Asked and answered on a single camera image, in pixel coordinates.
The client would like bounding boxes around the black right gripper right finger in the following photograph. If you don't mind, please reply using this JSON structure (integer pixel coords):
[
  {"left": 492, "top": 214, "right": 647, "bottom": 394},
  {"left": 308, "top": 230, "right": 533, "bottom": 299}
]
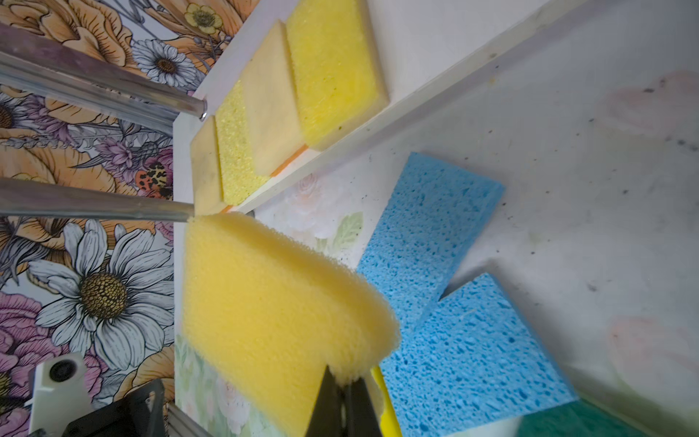
[{"left": 343, "top": 378, "right": 382, "bottom": 437}]

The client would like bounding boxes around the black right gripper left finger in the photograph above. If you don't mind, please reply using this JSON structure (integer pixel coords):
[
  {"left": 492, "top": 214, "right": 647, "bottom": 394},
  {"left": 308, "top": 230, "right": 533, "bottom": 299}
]
[{"left": 305, "top": 367, "right": 346, "bottom": 437}]

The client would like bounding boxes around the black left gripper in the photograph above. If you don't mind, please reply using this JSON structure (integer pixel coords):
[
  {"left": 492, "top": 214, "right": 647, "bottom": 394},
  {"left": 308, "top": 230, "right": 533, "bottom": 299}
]
[{"left": 63, "top": 380, "right": 167, "bottom": 437}]

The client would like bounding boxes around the small blue sponge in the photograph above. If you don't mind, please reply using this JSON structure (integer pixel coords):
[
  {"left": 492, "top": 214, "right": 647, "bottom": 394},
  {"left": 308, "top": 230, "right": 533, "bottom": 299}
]
[{"left": 357, "top": 153, "right": 504, "bottom": 338}]

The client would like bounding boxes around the pale yellow porous sponge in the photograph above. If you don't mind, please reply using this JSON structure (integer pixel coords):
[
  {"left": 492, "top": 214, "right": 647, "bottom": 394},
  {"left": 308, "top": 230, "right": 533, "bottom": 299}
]
[{"left": 215, "top": 80, "right": 269, "bottom": 207}]

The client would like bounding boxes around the yellow sponge green underside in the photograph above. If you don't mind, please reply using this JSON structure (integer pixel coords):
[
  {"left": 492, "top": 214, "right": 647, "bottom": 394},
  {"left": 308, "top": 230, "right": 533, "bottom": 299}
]
[{"left": 286, "top": 0, "right": 390, "bottom": 151}]

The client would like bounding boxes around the white two-tier shelf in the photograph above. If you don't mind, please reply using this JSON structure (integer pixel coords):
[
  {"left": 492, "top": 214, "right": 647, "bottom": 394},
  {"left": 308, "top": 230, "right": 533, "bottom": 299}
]
[{"left": 0, "top": 0, "right": 602, "bottom": 222}]

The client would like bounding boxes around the bright yellow sponge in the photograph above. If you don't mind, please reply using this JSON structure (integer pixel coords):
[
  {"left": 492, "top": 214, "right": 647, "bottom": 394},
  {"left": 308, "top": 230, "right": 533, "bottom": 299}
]
[{"left": 371, "top": 366, "right": 402, "bottom": 437}]

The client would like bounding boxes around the light blue sponge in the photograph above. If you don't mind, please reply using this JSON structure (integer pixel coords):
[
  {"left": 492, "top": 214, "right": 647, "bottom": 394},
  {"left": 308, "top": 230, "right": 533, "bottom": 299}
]
[{"left": 382, "top": 273, "right": 579, "bottom": 436}]

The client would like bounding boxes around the dark green sponge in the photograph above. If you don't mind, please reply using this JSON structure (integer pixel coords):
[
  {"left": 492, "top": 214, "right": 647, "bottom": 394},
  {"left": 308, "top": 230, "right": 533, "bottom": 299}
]
[{"left": 517, "top": 400, "right": 645, "bottom": 437}]

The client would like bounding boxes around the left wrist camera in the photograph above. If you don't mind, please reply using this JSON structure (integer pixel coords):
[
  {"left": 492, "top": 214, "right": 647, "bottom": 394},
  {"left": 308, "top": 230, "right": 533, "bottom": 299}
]
[{"left": 28, "top": 353, "right": 94, "bottom": 436}]

